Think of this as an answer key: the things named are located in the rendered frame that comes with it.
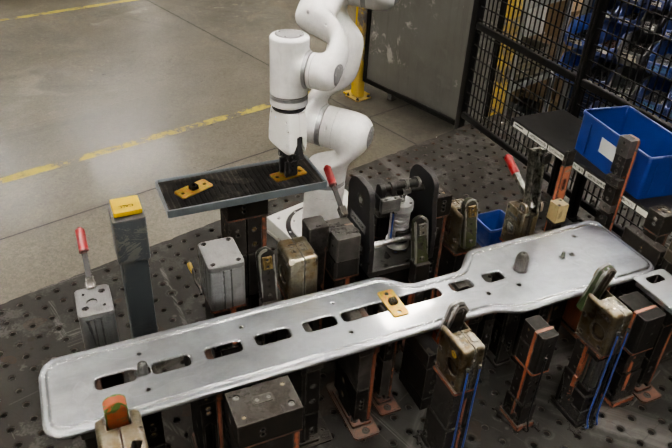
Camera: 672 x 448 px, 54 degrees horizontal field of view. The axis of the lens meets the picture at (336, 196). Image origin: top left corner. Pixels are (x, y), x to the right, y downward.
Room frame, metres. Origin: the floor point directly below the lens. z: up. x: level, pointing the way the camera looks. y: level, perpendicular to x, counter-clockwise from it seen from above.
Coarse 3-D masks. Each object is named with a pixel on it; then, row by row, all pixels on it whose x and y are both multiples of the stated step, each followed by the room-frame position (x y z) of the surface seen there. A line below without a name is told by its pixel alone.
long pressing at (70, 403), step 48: (528, 240) 1.35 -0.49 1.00; (576, 240) 1.37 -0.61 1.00; (336, 288) 1.13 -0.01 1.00; (384, 288) 1.14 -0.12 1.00; (432, 288) 1.15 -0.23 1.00; (480, 288) 1.16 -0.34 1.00; (528, 288) 1.17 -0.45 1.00; (576, 288) 1.18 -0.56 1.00; (144, 336) 0.95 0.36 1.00; (192, 336) 0.96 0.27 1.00; (240, 336) 0.97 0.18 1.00; (336, 336) 0.98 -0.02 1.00; (384, 336) 0.99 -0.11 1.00; (48, 384) 0.82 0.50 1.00; (144, 384) 0.83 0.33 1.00; (192, 384) 0.84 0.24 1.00; (240, 384) 0.85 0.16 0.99; (48, 432) 0.72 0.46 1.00
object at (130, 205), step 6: (120, 198) 1.20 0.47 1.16; (126, 198) 1.20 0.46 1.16; (132, 198) 1.20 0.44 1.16; (138, 198) 1.21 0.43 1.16; (114, 204) 1.18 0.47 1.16; (120, 204) 1.18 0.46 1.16; (126, 204) 1.18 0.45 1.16; (132, 204) 1.18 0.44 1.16; (138, 204) 1.18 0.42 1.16; (114, 210) 1.15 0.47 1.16; (120, 210) 1.15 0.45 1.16; (126, 210) 1.16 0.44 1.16; (132, 210) 1.16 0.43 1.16; (138, 210) 1.16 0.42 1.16; (114, 216) 1.14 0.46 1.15; (120, 216) 1.15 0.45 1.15
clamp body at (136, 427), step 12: (132, 420) 0.70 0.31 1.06; (96, 432) 0.68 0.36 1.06; (108, 432) 0.68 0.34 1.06; (120, 432) 0.68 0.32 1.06; (132, 432) 0.68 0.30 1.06; (144, 432) 0.68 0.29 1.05; (108, 444) 0.66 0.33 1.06; (120, 444) 0.66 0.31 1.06; (132, 444) 0.66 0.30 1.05; (144, 444) 0.66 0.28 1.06
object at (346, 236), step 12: (336, 228) 1.25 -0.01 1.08; (348, 228) 1.25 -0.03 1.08; (336, 240) 1.21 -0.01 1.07; (348, 240) 1.21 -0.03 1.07; (360, 240) 1.23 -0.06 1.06; (336, 252) 1.21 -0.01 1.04; (348, 252) 1.22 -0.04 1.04; (336, 264) 1.20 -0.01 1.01; (348, 264) 1.22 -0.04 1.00; (324, 276) 1.26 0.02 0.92; (336, 276) 1.20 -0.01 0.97; (348, 276) 1.22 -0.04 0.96; (324, 288) 1.26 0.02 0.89; (324, 324) 1.24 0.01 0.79
